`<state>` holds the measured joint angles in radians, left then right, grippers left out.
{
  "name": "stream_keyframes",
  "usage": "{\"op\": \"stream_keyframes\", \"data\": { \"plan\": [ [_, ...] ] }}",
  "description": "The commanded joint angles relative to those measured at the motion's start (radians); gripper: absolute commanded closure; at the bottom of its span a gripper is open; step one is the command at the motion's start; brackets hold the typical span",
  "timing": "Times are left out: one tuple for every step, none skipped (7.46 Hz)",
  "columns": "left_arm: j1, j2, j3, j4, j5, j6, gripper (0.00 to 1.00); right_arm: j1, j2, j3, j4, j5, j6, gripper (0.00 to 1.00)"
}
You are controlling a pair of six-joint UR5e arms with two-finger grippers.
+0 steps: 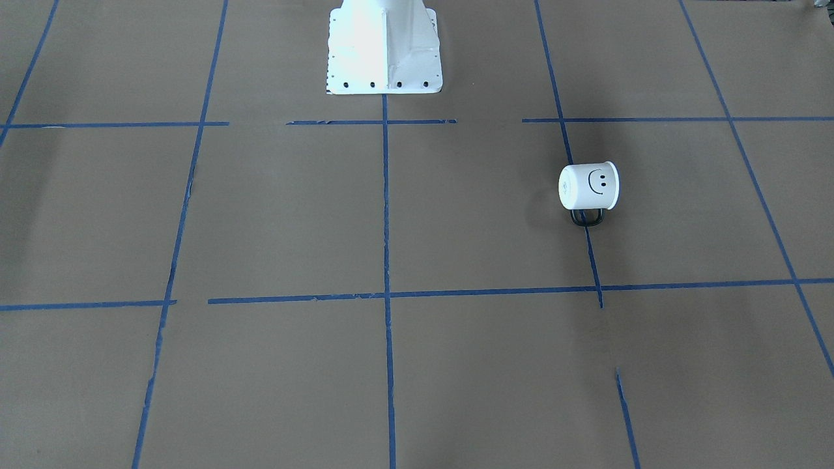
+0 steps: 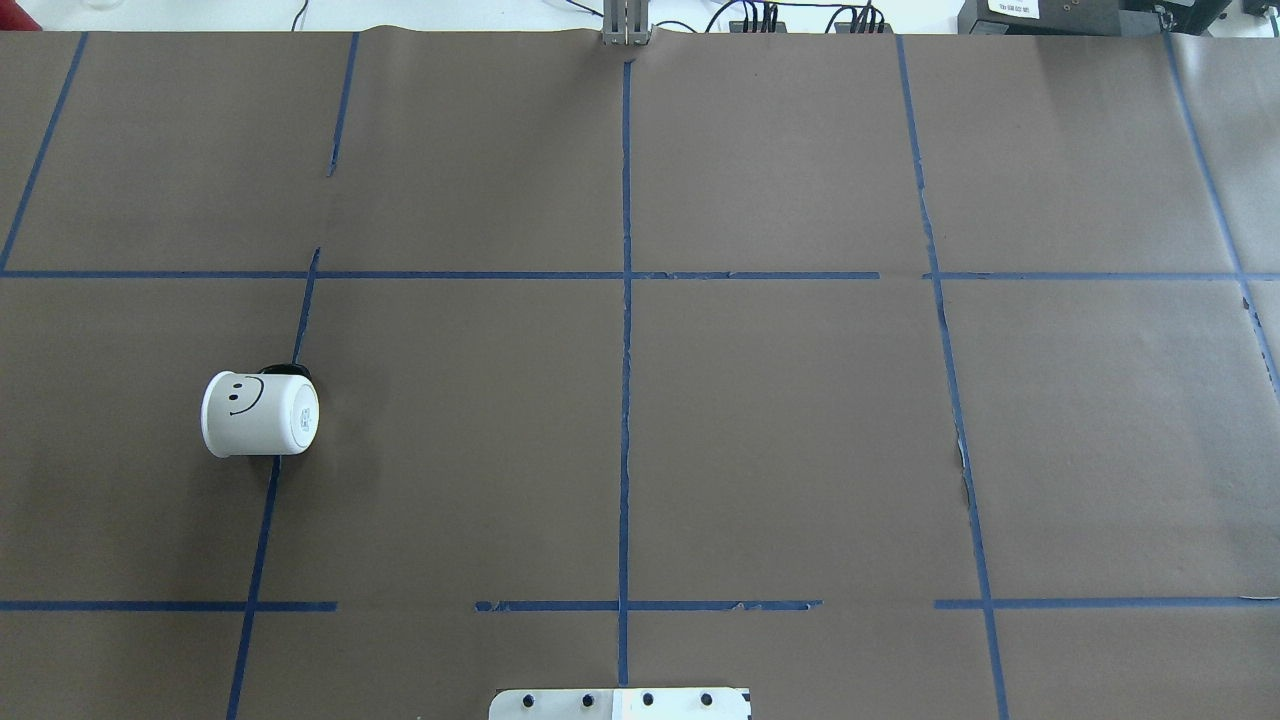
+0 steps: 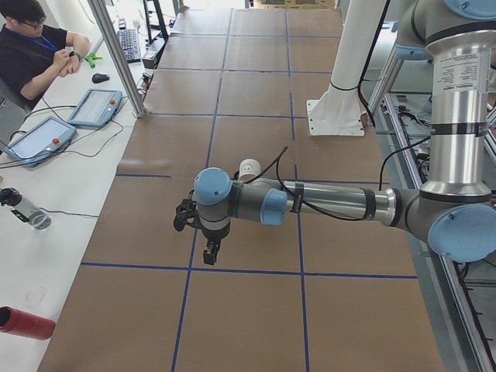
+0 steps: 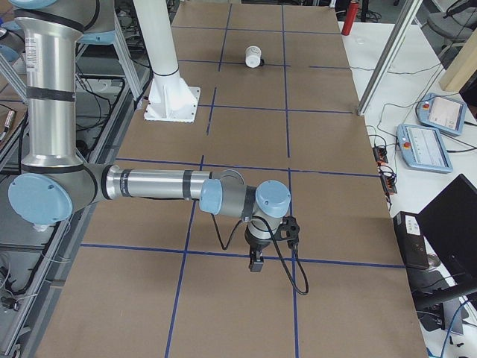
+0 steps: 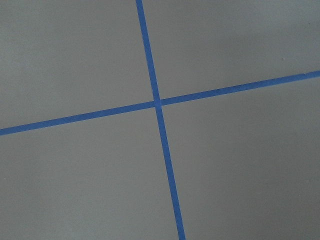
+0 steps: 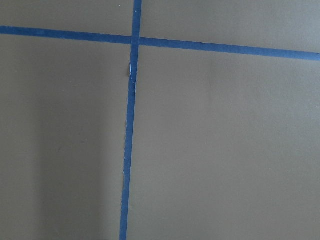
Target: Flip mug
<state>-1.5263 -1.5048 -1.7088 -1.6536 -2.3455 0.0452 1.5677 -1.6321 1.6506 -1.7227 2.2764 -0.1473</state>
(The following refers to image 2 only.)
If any white smiley face mug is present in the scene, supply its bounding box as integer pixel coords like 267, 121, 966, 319
200, 363, 320, 457

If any black power strip left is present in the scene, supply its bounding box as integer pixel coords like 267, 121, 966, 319
724, 1, 786, 35

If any black power strip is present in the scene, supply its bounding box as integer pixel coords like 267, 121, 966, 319
724, 1, 786, 35
826, 3, 892, 35

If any black power strip right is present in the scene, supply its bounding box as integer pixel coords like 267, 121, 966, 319
826, 3, 892, 35

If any black equipment box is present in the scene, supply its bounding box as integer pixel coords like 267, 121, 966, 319
956, 0, 1231, 37

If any grey aluminium profile post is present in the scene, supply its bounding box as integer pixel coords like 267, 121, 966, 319
602, 0, 652, 46

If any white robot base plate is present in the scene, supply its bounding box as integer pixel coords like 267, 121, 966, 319
488, 687, 753, 719

